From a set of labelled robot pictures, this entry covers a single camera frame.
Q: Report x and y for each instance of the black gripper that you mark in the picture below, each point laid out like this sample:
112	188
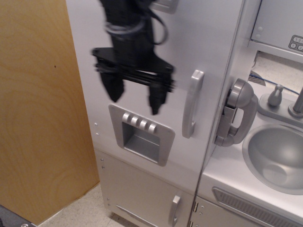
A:
133	58

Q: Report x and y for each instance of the grey fridge door handle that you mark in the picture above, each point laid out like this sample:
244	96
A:
188	123

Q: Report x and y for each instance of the white toy fridge door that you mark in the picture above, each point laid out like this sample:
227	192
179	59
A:
201	37

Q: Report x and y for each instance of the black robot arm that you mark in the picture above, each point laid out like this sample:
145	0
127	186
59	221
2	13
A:
134	31

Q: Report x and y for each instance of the grey ice dispenser panel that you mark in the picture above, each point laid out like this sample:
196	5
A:
142	136

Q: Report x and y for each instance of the grey toy telephone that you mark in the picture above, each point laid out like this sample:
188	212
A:
238	114

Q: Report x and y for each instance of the white lower freezer door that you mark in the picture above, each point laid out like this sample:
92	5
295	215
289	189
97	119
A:
139	197

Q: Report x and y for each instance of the plywood board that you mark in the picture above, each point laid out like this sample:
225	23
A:
46	154

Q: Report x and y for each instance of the grey toy faucet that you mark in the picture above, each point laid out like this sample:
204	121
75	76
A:
274	106

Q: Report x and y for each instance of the grey toy sink basin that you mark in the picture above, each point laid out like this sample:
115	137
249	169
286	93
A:
274	154

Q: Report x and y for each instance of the white toy kitchen cabinet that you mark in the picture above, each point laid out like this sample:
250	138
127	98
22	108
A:
229	194

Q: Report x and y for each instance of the toy microwave with keypad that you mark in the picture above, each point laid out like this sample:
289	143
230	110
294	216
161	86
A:
278	29

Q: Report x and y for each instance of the black equipment base corner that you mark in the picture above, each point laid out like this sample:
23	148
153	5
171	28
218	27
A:
11	219

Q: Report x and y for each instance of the grey lower door handle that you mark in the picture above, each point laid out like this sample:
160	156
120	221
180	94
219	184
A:
172	220

